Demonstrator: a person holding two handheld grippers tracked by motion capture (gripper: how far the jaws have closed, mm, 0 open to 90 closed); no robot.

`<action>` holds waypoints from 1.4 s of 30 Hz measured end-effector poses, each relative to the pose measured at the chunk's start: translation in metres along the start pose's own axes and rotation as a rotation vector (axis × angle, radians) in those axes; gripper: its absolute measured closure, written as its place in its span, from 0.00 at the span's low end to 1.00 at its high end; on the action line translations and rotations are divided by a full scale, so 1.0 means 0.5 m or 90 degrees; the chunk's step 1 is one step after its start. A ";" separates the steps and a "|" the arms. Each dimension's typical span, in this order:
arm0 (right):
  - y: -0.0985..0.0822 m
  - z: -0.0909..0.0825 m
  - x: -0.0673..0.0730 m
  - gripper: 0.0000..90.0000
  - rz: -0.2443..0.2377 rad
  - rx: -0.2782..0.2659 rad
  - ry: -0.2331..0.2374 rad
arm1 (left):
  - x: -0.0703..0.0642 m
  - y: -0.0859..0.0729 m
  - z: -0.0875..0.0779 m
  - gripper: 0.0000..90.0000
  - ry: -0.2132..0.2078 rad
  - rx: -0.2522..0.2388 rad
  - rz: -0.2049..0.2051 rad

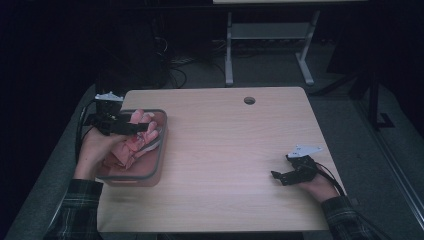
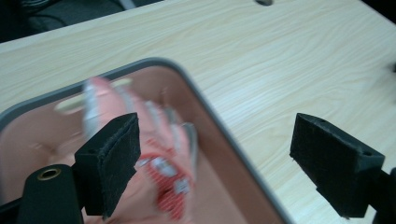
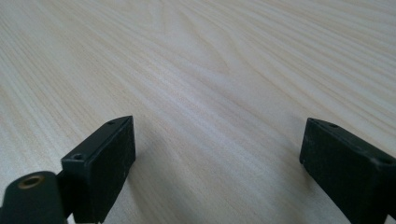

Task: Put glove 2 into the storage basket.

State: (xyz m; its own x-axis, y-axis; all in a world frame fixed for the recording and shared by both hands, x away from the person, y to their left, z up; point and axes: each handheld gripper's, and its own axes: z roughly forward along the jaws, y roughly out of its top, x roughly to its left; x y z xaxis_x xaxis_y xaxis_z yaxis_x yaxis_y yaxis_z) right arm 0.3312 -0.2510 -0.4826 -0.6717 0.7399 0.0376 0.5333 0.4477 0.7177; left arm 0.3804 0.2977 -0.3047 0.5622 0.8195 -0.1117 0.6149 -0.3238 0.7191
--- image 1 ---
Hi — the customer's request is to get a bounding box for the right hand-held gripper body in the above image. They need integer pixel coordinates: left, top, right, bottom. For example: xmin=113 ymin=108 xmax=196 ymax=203
xmin=285 ymin=144 xmax=324 ymax=185

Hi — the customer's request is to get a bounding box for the grey metal table frame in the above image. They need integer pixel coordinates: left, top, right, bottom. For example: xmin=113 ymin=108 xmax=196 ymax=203
xmin=224 ymin=9 xmax=322 ymax=88

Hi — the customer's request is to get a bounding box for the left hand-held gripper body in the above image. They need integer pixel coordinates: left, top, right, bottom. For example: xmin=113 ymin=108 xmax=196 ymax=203
xmin=84 ymin=91 xmax=130 ymax=137

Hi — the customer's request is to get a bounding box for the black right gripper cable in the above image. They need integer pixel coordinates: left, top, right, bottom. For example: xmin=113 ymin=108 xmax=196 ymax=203
xmin=314 ymin=161 xmax=396 ymax=240

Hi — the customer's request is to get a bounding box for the pink plastic bin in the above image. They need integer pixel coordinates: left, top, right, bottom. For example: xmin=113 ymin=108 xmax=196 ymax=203
xmin=95 ymin=108 xmax=169 ymax=188

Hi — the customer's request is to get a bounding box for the bundle of floor cables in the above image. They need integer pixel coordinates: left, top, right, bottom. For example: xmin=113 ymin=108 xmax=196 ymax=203
xmin=151 ymin=34 xmax=196 ymax=90

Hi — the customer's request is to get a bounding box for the person's right hand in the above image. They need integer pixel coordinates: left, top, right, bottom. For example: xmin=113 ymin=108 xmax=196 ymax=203
xmin=297 ymin=173 xmax=340 ymax=204

